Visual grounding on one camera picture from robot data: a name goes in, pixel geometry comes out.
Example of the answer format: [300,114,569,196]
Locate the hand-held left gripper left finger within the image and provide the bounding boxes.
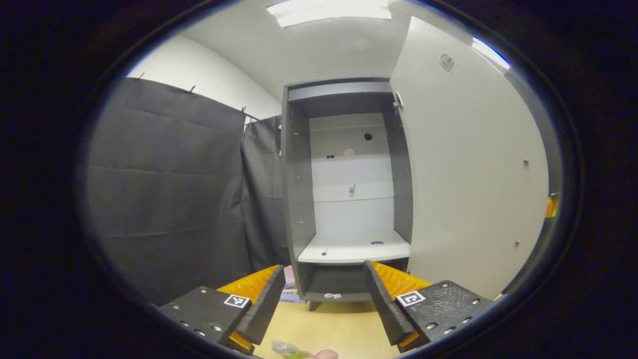
[159,264,286,356]

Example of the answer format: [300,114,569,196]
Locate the black backdrop cloth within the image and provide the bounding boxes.
[85,77,291,305]

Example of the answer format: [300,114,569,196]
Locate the white cabinet shelf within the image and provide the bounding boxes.
[298,229,411,264]

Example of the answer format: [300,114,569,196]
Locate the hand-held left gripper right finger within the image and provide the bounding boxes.
[364,259,499,354]

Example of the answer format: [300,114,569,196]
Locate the green label clear bottle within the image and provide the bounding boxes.
[271,340,316,359]

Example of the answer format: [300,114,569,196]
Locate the ceiling light panel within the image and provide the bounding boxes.
[471,36,511,70]
[266,0,393,28]

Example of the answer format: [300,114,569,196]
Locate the beige cabinet door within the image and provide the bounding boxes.
[389,16,554,301]

